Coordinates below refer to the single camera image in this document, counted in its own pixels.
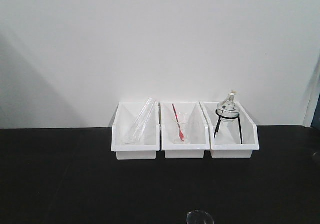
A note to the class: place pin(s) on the small beaker in bin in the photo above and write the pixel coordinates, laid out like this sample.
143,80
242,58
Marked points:
184,123

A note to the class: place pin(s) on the white left storage bin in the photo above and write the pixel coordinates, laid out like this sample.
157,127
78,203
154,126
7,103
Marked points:
148,145

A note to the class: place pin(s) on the white storage bin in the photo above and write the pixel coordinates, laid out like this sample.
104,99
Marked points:
227,143
198,133
148,145

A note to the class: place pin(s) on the red stirring rod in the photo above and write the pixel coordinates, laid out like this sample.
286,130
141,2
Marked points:
181,135

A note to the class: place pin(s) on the clear glass tubes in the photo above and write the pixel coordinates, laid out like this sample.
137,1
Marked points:
136,131

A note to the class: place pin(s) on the white middle storage bin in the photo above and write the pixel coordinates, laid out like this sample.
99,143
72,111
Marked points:
198,133

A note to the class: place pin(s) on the glass alcohol lamp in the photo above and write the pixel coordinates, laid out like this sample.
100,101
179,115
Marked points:
227,109

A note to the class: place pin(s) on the white right storage bin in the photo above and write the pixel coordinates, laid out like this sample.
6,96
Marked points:
227,143

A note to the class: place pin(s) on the black wire tripod stand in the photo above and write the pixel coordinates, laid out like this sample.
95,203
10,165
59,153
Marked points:
240,129

